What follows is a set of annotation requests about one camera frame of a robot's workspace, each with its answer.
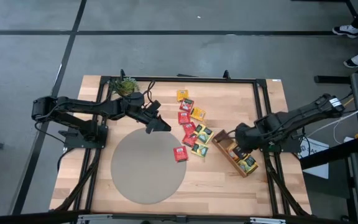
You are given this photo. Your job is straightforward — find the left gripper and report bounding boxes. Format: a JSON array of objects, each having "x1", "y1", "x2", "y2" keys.
[{"x1": 123, "y1": 92, "x2": 172, "y2": 134}]

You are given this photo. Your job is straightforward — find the wooden compartment tray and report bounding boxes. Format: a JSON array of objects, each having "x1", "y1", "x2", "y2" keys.
[{"x1": 212, "y1": 129, "x2": 260, "y2": 179}]

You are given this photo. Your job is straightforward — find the round grey mat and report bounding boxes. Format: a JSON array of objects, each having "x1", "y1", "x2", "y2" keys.
[{"x1": 110, "y1": 127, "x2": 188, "y2": 205}]

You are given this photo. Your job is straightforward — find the yellow tea bag packet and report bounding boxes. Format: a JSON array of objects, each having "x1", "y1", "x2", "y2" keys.
[{"x1": 190, "y1": 107, "x2": 207, "y2": 122}]

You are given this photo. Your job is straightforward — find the potted green plant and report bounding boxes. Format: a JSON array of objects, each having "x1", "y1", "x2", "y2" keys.
[{"x1": 109, "y1": 77, "x2": 140, "y2": 98}]

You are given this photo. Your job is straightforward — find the white printed sheet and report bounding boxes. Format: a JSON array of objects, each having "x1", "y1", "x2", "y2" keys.
[{"x1": 299, "y1": 138, "x2": 331, "y2": 180}]

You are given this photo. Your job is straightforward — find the black beam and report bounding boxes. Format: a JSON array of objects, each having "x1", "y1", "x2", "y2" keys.
[{"x1": 299, "y1": 136, "x2": 358, "y2": 170}]

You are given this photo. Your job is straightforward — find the black desk foot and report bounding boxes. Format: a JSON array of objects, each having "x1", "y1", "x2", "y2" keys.
[{"x1": 313, "y1": 75, "x2": 352, "y2": 85}]

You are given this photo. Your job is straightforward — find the person's foot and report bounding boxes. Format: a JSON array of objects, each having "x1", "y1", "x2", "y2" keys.
[
  {"x1": 332, "y1": 24, "x2": 358, "y2": 39},
  {"x1": 343, "y1": 52, "x2": 358, "y2": 68}
]

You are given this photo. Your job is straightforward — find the black crossbar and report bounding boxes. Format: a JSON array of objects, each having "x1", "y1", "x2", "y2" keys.
[{"x1": 0, "y1": 210, "x2": 358, "y2": 224}]

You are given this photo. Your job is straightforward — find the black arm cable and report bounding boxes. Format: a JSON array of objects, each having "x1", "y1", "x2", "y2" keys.
[{"x1": 140, "y1": 80, "x2": 157, "y2": 105}]

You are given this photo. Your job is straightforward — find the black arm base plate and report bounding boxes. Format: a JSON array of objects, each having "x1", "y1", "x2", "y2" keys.
[
  {"x1": 259, "y1": 133, "x2": 301, "y2": 154},
  {"x1": 59, "y1": 124, "x2": 109, "y2": 149}
]

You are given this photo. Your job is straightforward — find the black aluminium table frame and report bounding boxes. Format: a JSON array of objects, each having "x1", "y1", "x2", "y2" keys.
[{"x1": 50, "y1": 68, "x2": 312, "y2": 218}]

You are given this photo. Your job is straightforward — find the silver bracket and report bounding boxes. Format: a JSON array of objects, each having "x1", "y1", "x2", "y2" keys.
[
  {"x1": 249, "y1": 217, "x2": 287, "y2": 224},
  {"x1": 76, "y1": 213, "x2": 114, "y2": 224}
]

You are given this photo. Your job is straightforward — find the black floor cable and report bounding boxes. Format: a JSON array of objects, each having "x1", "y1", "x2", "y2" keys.
[{"x1": 34, "y1": 121, "x2": 71, "y2": 172}]

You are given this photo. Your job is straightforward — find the yellow cable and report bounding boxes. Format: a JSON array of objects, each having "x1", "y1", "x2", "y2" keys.
[{"x1": 340, "y1": 98, "x2": 355, "y2": 110}]

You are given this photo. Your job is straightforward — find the black cable bundle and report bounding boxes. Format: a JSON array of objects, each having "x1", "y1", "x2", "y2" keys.
[{"x1": 340, "y1": 91, "x2": 356, "y2": 125}]

